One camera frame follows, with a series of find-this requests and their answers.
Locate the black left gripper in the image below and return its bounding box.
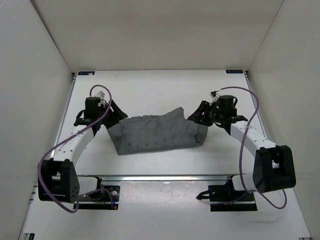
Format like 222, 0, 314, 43
98, 98, 129, 129

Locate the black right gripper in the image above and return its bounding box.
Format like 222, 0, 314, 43
187, 101, 224, 127

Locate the grey pleated skirt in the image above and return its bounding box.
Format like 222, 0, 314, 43
107, 107, 208, 156

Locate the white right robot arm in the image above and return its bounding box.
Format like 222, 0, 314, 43
188, 94, 296, 200

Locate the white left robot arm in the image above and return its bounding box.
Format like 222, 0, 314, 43
38, 96, 128, 203

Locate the blue left corner label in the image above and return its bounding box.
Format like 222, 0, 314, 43
77, 71, 95, 76

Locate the blue corner label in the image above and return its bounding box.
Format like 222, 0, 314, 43
225, 69, 243, 74
77, 71, 95, 76

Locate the blue right corner label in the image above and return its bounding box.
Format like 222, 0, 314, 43
225, 69, 243, 74

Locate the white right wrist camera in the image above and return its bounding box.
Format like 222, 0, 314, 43
209, 89, 221, 106

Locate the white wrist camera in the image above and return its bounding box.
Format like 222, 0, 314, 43
209, 89, 221, 106
94, 91, 105, 99

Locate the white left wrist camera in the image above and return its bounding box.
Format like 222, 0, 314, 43
94, 91, 105, 99

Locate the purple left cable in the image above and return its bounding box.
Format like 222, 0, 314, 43
36, 84, 113, 214

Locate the purple cable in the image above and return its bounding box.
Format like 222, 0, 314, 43
214, 86, 287, 210
36, 84, 113, 214

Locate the aluminium front rail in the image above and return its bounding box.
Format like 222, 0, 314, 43
100, 174, 229, 182

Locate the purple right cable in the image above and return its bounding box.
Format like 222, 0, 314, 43
214, 86, 287, 210

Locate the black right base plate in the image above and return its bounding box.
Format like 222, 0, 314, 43
196, 183, 258, 212

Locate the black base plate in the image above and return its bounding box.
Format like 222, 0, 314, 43
196, 183, 258, 212
78, 185, 121, 211

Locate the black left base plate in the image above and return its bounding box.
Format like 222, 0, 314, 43
78, 185, 121, 211

